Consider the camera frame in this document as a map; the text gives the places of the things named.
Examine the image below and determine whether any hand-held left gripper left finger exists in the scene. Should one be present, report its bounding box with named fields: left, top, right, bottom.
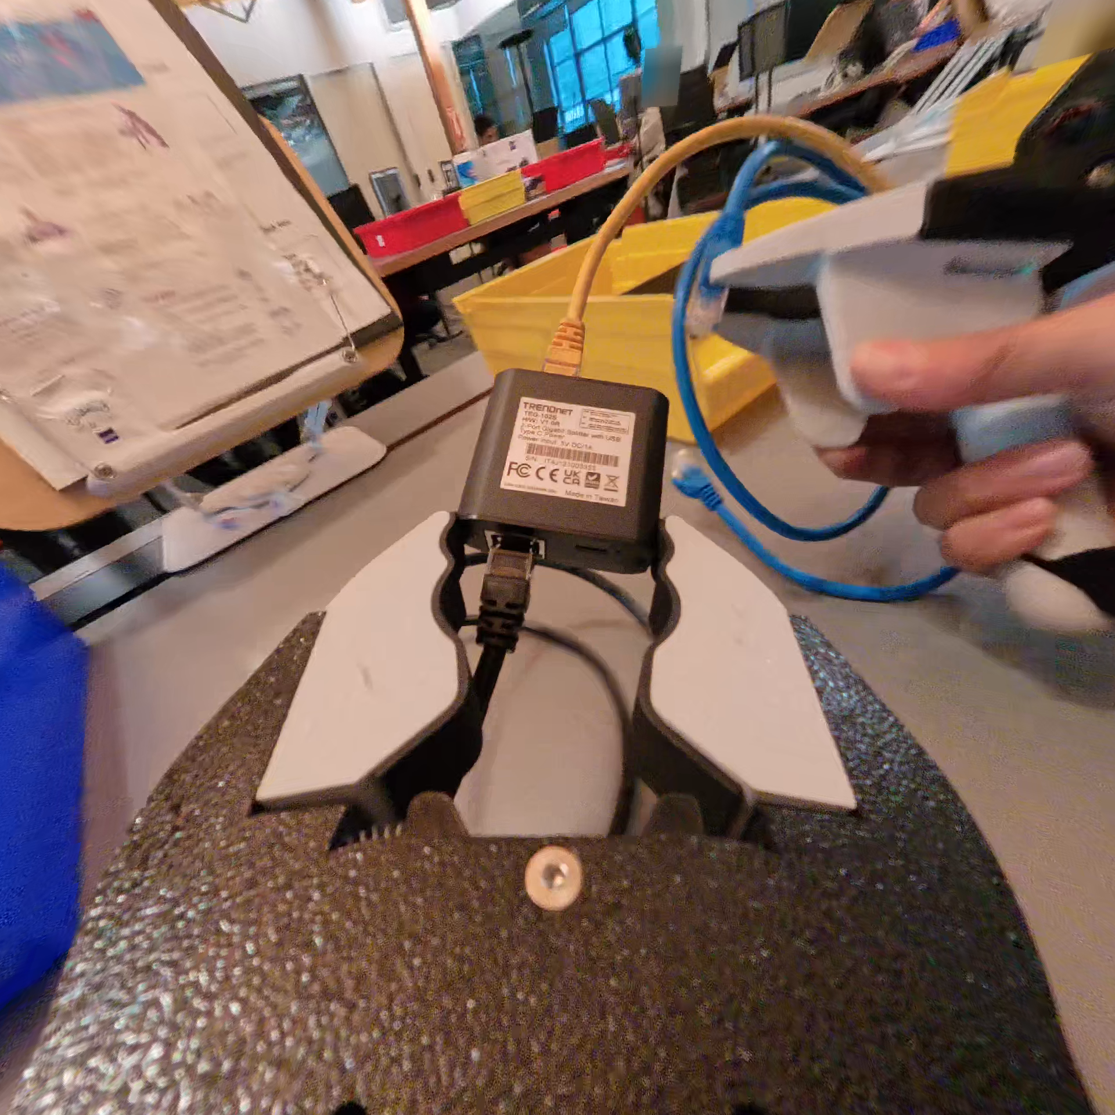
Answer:
left=255, top=511, right=485, bottom=811

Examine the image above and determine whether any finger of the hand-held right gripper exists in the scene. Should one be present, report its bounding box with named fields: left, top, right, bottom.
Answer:
left=714, top=309, right=871, bottom=450
left=708, top=178, right=943, bottom=294

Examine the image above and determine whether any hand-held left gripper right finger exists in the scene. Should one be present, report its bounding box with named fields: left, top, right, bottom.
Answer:
left=632, top=515, right=858, bottom=815

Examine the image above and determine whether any blue ethernet cable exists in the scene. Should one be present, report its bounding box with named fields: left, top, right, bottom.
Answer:
left=669, top=139, right=964, bottom=604

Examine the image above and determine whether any black ethernet cable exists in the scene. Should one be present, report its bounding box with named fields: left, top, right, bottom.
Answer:
left=453, top=529, right=656, bottom=837

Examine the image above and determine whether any orange ethernet cable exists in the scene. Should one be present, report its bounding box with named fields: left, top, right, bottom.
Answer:
left=543, top=115, right=896, bottom=377

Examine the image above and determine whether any black network splitter box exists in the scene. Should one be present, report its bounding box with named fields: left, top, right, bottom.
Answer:
left=459, top=367, right=671, bottom=575

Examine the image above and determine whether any blue plastic bin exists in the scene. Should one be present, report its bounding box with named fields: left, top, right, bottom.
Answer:
left=0, top=561, right=93, bottom=1013

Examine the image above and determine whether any person's right hand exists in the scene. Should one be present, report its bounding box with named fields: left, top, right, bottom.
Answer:
left=819, top=292, right=1115, bottom=577

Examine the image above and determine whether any red plastic bin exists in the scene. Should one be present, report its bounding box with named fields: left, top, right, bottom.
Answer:
left=521, top=137, right=608, bottom=195
left=353, top=194, right=471, bottom=259

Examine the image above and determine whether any wooden work table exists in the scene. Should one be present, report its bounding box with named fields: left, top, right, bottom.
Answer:
left=371, top=160, right=641, bottom=288

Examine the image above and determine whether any large grid window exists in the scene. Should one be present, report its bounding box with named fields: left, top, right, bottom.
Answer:
left=547, top=0, right=664, bottom=131

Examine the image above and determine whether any white blue carton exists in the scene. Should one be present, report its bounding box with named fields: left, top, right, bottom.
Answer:
left=453, top=130, right=538, bottom=188

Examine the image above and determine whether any wooden sign board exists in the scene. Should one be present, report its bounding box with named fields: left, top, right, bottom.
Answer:
left=0, top=0, right=408, bottom=535

